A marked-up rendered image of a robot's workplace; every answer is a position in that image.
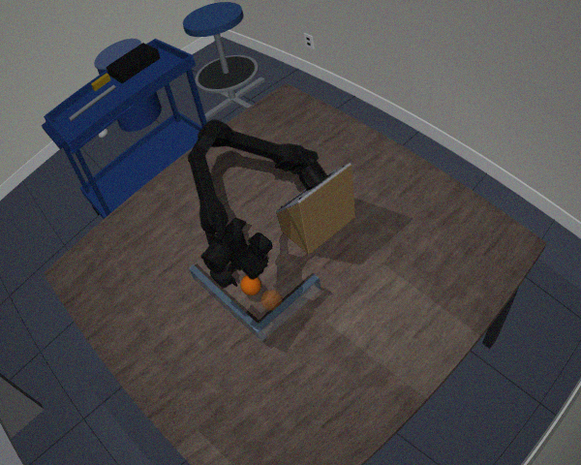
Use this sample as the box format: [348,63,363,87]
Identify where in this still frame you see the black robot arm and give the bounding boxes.
[188,120,330,279]

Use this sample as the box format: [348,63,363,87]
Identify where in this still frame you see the low clear glass walls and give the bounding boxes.
[190,270,321,342]

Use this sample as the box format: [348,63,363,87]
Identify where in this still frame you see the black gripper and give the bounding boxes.
[210,232,272,288]

